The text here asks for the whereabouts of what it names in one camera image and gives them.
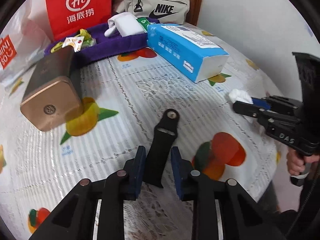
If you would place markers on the person's right hand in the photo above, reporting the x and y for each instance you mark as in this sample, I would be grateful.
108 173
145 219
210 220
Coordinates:
296 165

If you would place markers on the red paper shopping bag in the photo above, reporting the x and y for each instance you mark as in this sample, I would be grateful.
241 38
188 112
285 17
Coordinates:
68 16

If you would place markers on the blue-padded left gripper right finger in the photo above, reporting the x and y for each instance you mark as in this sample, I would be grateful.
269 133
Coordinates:
181 169

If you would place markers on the blue tissue package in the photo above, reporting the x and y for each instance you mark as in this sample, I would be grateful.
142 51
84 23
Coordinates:
192 54

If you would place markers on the beige Nike waist bag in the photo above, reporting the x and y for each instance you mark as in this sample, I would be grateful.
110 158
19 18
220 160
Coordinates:
165 11

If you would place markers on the white tissue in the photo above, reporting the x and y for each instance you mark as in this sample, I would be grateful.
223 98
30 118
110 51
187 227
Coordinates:
240 95

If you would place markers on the brown wooden door frame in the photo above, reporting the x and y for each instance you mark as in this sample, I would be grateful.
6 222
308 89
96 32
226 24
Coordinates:
194 10

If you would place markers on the fruit print snack packet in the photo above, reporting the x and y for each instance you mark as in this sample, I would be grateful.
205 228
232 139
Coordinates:
75 42

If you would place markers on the purple towel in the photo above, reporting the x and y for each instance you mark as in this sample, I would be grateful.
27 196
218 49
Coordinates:
108 46

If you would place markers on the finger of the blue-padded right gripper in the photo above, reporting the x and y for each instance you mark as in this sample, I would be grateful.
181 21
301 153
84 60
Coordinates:
261 103
248 110

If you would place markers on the dark green gold box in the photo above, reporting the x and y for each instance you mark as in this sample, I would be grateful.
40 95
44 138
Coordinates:
53 94

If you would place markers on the white plastic Miniso bag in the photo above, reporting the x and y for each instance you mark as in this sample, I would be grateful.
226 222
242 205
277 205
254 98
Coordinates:
22 44

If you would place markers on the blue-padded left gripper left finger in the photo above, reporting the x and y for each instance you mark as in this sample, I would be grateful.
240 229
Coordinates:
134 175

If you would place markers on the green wet wipes packet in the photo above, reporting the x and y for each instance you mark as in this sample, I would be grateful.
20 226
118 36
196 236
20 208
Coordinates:
144 22

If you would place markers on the fruit print bedsheet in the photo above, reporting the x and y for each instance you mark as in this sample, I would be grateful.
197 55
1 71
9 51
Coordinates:
42 167

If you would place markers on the green white tissue pack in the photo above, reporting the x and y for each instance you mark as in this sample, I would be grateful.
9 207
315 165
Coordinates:
88 43

